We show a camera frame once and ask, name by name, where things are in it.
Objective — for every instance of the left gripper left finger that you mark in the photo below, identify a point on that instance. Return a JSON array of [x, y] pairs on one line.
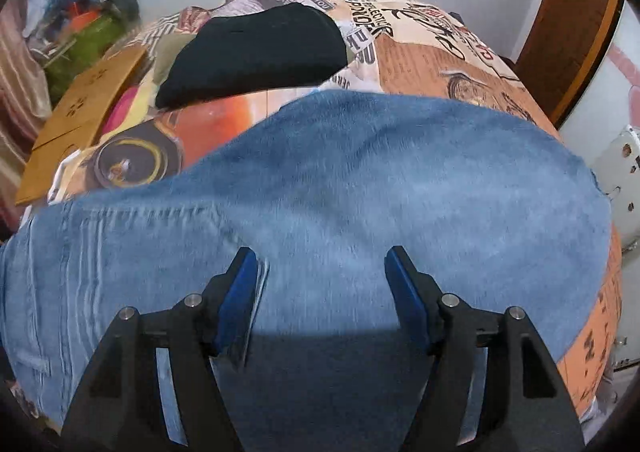
[[117, 405]]

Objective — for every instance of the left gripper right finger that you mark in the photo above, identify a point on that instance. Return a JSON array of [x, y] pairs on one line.
[[493, 385]]

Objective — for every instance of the blue denim jeans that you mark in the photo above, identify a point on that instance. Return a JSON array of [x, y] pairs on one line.
[[497, 210]]

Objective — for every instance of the brown cardboard box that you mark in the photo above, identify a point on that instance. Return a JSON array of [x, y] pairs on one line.
[[78, 119]]

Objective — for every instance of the striped pink curtain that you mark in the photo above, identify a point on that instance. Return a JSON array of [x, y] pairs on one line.
[[25, 106]]

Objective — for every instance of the newspaper print bed cover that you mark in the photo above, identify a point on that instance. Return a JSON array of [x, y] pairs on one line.
[[396, 47]]

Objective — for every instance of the black folded garment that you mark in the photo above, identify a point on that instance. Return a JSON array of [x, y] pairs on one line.
[[284, 47]]

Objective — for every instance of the pile of clothes and bags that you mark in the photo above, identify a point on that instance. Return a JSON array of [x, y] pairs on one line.
[[73, 34]]

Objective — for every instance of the brown wooden door frame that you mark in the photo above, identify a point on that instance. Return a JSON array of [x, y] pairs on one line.
[[564, 49]]

